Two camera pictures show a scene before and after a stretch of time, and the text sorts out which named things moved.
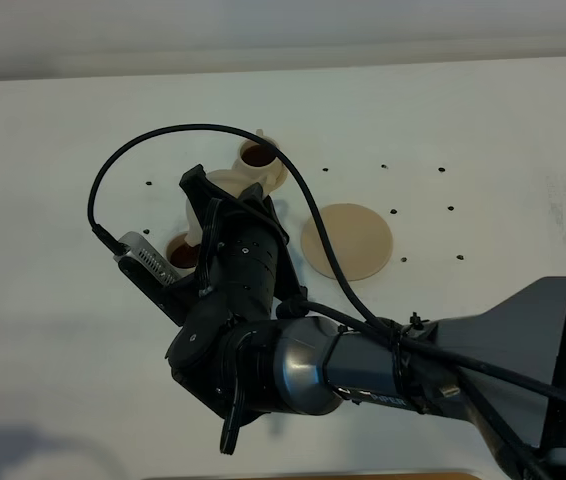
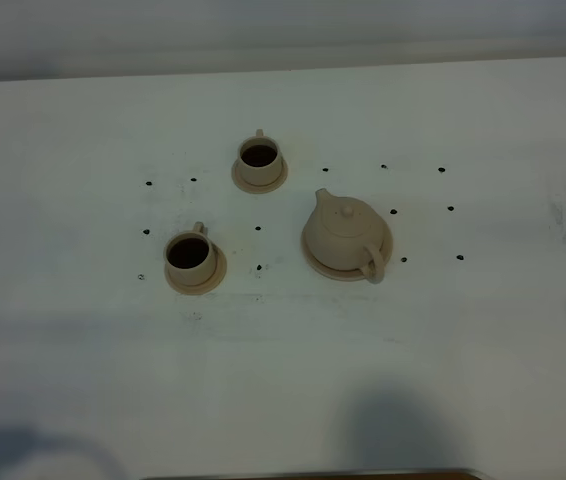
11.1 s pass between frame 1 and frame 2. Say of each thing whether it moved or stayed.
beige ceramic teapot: moved
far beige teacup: stayed
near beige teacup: stayed
